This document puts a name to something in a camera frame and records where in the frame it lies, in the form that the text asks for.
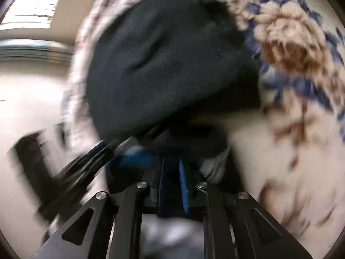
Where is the window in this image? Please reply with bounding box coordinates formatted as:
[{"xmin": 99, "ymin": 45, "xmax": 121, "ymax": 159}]
[{"xmin": 0, "ymin": 0, "xmax": 69, "ymax": 30}]

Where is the cream floral blanket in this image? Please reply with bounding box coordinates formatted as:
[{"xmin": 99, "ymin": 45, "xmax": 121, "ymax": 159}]
[{"xmin": 61, "ymin": 0, "xmax": 345, "ymax": 246}]

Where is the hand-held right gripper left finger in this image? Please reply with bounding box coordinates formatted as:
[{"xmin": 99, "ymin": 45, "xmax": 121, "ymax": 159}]
[{"xmin": 31, "ymin": 158, "xmax": 165, "ymax": 259}]

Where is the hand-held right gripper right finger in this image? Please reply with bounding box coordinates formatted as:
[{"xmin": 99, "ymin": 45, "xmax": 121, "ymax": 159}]
[{"xmin": 179, "ymin": 158, "xmax": 314, "ymax": 259}]

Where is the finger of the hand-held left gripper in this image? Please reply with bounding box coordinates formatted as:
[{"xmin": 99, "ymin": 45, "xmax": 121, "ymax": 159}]
[{"xmin": 54, "ymin": 139, "xmax": 115, "ymax": 185}]

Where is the radiator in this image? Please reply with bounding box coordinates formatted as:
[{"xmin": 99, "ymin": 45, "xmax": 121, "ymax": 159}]
[{"xmin": 0, "ymin": 39, "xmax": 74, "ymax": 66}]

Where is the navy striped sweater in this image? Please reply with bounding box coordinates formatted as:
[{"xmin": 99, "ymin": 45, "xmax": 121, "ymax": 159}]
[{"xmin": 86, "ymin": 0, "xmax": 263, "ymax": 186}]

